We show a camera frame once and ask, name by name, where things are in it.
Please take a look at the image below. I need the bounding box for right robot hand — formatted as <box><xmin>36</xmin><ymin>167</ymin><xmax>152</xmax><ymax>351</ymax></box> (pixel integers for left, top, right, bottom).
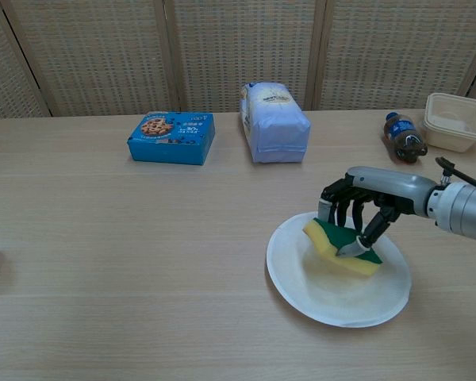
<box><xmin>317</xmin><ymin>166</ymin><xmax>438</xmax><ymax>260</ymax></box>

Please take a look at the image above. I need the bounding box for yellow green sponge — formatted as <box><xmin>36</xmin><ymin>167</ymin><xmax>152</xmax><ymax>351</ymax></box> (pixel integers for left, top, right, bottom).
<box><xmin>303</xmin><ymin>217</ymin><xmax>384</xmax><ymax>279</ymax></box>

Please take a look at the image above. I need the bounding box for white paper plate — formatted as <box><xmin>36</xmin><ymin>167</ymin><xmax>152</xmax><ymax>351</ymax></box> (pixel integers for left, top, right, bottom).
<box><xmin>266</xmin><ymin>211</ymin><xmax>413</xmax><ymax>329</ymax></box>

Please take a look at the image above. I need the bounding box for small cola bottle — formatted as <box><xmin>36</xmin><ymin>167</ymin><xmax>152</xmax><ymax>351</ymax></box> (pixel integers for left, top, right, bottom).
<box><xmin>382</xmin><ymin>111</ymin><xmax>428</xmax><ymax>165</ymax></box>

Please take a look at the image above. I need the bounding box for beige plastic food container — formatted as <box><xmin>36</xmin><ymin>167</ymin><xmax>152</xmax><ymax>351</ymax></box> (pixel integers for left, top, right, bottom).
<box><xmin>421</xmin><ymin>92</ymin><xmax>476</xmax><ymax>153</ymax></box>

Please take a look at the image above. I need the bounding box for white flour bag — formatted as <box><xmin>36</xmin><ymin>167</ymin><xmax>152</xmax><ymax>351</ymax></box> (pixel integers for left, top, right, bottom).
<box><xmin>239</xmin><ymin>81</ymin><xmax>313</xmax><ymax>164</ymax></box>

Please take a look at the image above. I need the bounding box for woven folding screen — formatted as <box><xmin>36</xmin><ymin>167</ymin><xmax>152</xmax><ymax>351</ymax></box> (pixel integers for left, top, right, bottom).
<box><xmin>0</xmin><ymin>0</ymin><xmax>476</xmax><ymax>124</ymax></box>

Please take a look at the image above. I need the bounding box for blue cookie box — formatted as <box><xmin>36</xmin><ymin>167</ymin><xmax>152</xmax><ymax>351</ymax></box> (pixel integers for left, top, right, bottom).
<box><xmin>127</xmin><ymin>111</ymin><xmax>217</xmax><ymax>167</ymax></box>

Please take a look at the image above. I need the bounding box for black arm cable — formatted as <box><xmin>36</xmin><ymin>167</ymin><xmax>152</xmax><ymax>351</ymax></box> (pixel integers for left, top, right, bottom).
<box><xmin>435</xmin><ymin>156</ymin><xmax>476</xmax><ymax>195</ymax></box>

